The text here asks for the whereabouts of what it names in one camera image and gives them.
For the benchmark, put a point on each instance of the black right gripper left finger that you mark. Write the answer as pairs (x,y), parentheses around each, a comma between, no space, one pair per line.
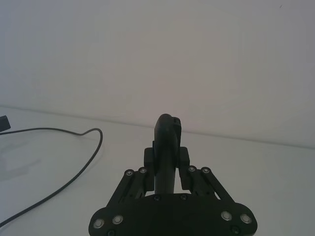
(137,182)

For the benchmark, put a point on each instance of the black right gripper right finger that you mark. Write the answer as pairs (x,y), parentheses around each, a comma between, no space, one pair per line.
(199,180)

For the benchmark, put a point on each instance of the dark grey power plug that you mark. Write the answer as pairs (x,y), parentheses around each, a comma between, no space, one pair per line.
(166,152)

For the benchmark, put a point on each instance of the white table cloth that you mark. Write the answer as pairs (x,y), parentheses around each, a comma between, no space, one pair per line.
(246,186)

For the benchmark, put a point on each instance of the small black box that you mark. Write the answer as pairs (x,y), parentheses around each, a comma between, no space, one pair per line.
(4,124)

